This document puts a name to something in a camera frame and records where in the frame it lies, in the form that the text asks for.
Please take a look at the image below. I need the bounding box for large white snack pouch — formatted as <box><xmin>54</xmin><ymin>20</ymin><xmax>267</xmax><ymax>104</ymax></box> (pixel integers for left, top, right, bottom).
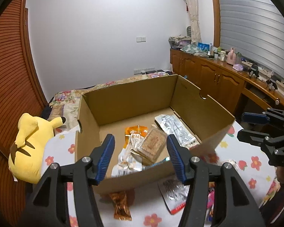
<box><xmin>155</xmin><ymin>114</ymin><xmax>200</xmax><ymax>150</ymax></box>

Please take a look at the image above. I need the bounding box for brown cracker pack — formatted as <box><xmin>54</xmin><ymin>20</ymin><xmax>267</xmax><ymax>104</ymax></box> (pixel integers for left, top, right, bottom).
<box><xmin>131</xmin><ymin>127</ymin><xmax>167</xmax><ymax>166</ymax></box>

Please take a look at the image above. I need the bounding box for orange white snack packet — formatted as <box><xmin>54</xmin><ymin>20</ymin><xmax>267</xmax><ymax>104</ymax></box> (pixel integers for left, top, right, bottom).
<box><xmin>111</xmin><ymin>125</ymin><xmax>148</xmax><ymax>177</ymax></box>

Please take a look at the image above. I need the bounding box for white red-edged snack pouch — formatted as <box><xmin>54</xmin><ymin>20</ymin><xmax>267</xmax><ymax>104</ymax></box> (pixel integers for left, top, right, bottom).
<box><xmin>158</xmin><ymin>176</ymin><xmax>190</xmax><ymax>215</ymax></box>

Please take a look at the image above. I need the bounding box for white fruit print blanket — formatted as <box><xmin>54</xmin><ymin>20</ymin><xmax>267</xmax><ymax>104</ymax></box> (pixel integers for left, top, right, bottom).
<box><xmin>41</xmin><ymin>122</ymin><xmax>280</xmax><ymax>226</ymax></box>

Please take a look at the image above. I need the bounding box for wooden sideboard cabinet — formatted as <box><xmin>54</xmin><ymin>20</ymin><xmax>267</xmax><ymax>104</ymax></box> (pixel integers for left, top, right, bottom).
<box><xmin>170</xmin><ymin>49</ymin><xmax>284</xmax><ymax>120</ymax></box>

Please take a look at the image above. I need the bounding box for brown cardboard box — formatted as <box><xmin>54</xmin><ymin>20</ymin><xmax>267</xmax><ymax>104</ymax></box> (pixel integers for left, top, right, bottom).
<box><xmin>75</xmin><ymin>75</ymin><xmax>235</xmax><ymax>194</ymax></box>

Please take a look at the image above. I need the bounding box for brown foil candy packet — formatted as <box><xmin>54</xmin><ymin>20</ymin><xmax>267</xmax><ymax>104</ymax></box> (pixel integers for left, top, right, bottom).
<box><xmin>109</xmin><ymin>191</ymin><xmax>132</xmax><ymax>221</ymax></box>

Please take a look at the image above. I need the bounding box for pink bottle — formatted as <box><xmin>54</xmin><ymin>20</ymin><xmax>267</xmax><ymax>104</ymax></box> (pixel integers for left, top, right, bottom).
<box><xmin>226</xmin><ymin>48</ymin><xmax>236</xmax><ymax>66</ymax></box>

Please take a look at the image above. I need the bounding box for yellow Pikachu plush toy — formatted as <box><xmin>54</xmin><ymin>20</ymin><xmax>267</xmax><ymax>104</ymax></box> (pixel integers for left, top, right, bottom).
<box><xmin>8</xmin><ymin>113</ymin><xmax>66</xmax><ymax>184</ymax></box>

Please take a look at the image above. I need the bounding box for grey window blind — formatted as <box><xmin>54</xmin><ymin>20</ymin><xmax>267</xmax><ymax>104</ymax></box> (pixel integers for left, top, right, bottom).
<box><xmin>219</xmin><ymin>0</ymin><xmax>284</xmax><ymax>79</ymax></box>

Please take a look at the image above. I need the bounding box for wooden louvered wardrobe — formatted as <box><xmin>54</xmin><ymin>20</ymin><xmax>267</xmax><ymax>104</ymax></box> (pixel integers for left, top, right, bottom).
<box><xmin>0</xmin><ymin>0</ymin><xmax>48</xmax><ymax>226</ymax></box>

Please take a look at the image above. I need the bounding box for beige curtain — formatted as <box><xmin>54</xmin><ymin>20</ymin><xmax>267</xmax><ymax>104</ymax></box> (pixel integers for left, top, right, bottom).
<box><xmin>186</xmin><ymin>0</ymin><xmax>202</xmax><ymax>44</ymax></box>

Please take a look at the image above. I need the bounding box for white wall switch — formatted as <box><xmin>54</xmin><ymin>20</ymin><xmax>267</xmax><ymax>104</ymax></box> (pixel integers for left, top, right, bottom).
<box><xmin>136</xmin><ymin>37</ymin><xmax>146</xmax><ymax>43</ymax></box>

